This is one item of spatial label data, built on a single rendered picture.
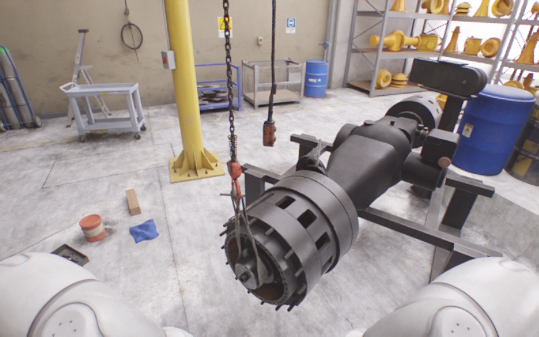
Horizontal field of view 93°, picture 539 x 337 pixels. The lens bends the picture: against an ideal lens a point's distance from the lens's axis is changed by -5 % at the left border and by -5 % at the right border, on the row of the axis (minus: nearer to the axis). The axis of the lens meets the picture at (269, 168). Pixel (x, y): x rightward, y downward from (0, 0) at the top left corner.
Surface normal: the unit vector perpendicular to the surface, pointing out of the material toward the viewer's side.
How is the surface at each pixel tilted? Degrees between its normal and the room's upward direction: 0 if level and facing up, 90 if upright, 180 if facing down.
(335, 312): 0
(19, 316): 40
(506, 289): 10
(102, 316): 52
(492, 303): 22
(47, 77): 90
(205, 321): 0
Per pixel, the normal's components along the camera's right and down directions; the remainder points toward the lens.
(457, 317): 0.00, -0.55
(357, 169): -0.28, -0.60
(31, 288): -0.04, -0.78
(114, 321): 0.84, -0.53
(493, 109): -0.70, 0.34
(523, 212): -0.91, 0.19
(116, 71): 0.41, 0.46
